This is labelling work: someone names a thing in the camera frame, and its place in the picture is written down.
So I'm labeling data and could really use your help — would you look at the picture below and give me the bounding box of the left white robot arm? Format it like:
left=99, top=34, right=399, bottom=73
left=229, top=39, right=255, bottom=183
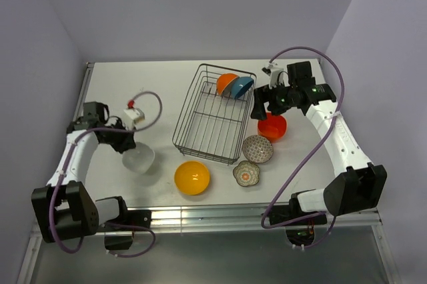
left=31, top=101, right=142, bottom=243

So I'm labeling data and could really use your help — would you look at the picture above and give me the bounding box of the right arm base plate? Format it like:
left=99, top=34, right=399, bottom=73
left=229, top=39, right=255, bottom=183
left=268, top=205, right=328, bottom=226

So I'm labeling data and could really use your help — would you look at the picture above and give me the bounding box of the orange white round bowl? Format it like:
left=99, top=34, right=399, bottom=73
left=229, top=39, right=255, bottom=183
left=216, top=73, right=239, bottom=96

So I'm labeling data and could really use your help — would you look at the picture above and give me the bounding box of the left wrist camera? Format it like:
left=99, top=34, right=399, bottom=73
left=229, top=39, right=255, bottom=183
left=121, top=99, right=145, bottom=130

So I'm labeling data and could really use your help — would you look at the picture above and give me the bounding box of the yellow round bowl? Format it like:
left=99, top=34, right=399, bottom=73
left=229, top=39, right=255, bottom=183
left=174, top=161, right=210, bottom=195

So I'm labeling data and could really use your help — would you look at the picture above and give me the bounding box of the white square bowl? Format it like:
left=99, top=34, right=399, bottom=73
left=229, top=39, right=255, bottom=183
left=122, top=142, right=155, bottom=174

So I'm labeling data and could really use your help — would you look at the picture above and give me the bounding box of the patterned round bowl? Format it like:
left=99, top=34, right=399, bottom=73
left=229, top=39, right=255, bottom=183
left=242, top=135, right=274, bottom=164

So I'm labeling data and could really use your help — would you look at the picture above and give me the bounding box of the black wire dish rack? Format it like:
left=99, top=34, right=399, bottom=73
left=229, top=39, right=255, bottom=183
left=172, top=63, right=257, bottom=165

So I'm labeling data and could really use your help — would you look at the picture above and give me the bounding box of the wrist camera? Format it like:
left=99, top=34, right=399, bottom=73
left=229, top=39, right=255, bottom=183
left=262, top=62, right=288, bottom=89
left=121, top=99, right=145, bottom=130

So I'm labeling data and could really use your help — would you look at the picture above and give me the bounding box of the flower shaped patterned dish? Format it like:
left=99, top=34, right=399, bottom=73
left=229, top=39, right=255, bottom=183
left=233, top=161, right=260, bottom=187

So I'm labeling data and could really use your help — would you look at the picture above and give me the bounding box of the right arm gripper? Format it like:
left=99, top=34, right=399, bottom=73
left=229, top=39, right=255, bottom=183
left=250, top=79, right=298, bottom=121

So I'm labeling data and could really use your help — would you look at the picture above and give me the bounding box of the blue ceramic bowl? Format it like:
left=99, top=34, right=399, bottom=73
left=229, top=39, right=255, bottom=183
left=230, top=77, right=254, bottom=99

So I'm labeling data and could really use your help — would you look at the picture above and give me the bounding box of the red orange square bowl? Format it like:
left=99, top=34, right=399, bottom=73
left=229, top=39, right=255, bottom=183
left=257, top=113, right=288, bottom=143

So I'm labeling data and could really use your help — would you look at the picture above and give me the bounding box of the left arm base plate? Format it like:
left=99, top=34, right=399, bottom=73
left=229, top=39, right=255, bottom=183
left=98, top=209, right=151, bottom=232

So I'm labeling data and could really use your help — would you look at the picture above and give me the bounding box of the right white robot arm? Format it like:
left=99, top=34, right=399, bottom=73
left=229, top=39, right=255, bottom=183
left=251, top=61, right=387, bottom=224

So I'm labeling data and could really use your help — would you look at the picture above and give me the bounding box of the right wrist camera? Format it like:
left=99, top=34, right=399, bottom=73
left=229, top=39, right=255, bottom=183
left=262, top=62, right=288, bottom=89

